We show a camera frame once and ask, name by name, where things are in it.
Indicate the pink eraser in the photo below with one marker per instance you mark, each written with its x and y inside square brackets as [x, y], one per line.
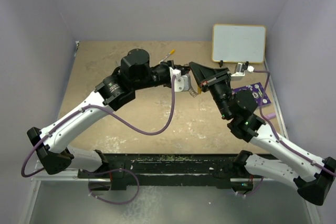
[271, 116]

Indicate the white yellow marker pen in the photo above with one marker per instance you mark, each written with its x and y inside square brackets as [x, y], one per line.
[168, 55]

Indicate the purple booklet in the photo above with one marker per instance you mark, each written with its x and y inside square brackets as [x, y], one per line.
[257, 91]

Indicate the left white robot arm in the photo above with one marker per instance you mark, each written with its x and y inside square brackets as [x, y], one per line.
[52, 143]

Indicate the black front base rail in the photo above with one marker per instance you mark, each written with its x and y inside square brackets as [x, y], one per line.
[198, 170]

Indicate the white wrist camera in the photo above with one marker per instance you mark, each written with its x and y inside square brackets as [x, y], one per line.
[181, 84]
[241, 69]

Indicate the small whiteboard yellow frame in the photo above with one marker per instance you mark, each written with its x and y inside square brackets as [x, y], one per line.
[233, 43]

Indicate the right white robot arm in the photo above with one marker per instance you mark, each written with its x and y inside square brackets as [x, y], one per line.
[310, 175]

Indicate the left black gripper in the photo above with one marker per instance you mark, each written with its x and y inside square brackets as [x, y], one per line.
[184, 70]

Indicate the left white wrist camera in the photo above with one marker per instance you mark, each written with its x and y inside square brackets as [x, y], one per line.
[181, 84]

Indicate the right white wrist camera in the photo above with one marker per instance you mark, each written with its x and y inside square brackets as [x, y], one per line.
[241, 69]

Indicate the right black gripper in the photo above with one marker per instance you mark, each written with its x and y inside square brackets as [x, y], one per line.
[203, 73]

